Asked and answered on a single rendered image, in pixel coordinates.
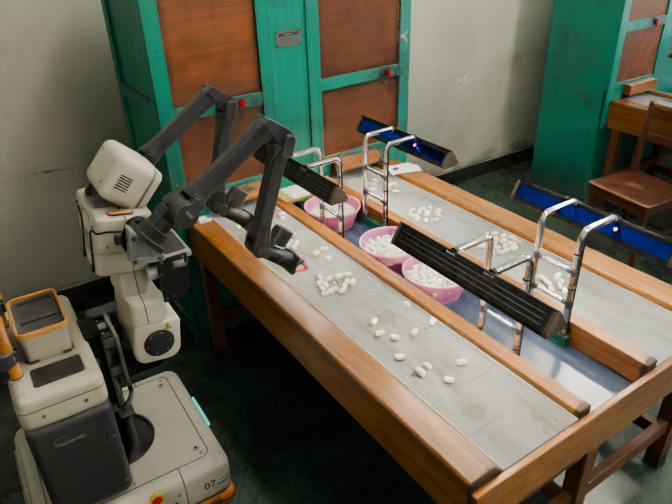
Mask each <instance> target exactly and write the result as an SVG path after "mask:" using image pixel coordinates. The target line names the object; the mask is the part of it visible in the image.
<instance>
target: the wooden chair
mask: <svg viewBox="0 0 672 504"><path fill-rule="evenodd" d="M653 118H654V119H657V120H661V121H665V122H668V123H671V124H672V107H670V106H666V105H662V104H658V103H657V101H656V100H651V101H650V103H649V107H648V110H647V113H646V116H645V120H644V123H643V126H642V129H641V132H640V135H639V138H638V141H637V144H636V147H635V150H634V154H633V158H632V161H631V165H630V169H629V171H628V170H625V171H621V172H618V173H614V174H611V175H607V176H604V177H600V178H597V179H593V180H590V181H589V182H588V184H589V185H590V186H591V189H590V194H589V199H588V204H587V205H589V206H591V207H594V208H595V206H596V203H597V199H598V197H601V198H603V199H605V200H607V201H609V202H611V203H614V204H616V205H615V206H612V207H609V208H606V209H603V210H601V211H604V212H606V213H609V212H613V211H616V210H619V209H622V208H623V209H622V215H621V218H622V219H624V220H626V221H628V220H629V217H631V218H634V219H636V220H638V221H637V225H639V226H641V227H644V228H646V225H649V226H651V227H653V228H655V229H657V230H659V231H660V232H657V233H659V234H661V235H667V234H668V235H670V236H672V227H671V228H666V227H663V226H661V225H659V224H657V223H655V222H652V221H650V220H648V217H649V216H650V215H653V214H656V213H659V212H662V211H665V210H668V209H671V208H672V184H671V183H668V182H666V181H663V180H661V179H658V178H656V177H653V176H651V175H648V174H645V173H643V172H640V171H638V168H639V164H640V160H641V156H642V152H643V149H644V145H645V142H646V141H649V142H652V143H655V144H659V145H662V146H665V147H668V148H671V149H672V139H669V138H666V137H663V136H659V135H656V134H652V133H649V129H650V126H651V123H652V119H653ZM637 214H638V215H637ZM637 256H638V254H636V253H634V252H632V251H631V254H630V259H629V264H628V266H630V267H632V268H634V267H635V263H636V260H637Z"/></svg>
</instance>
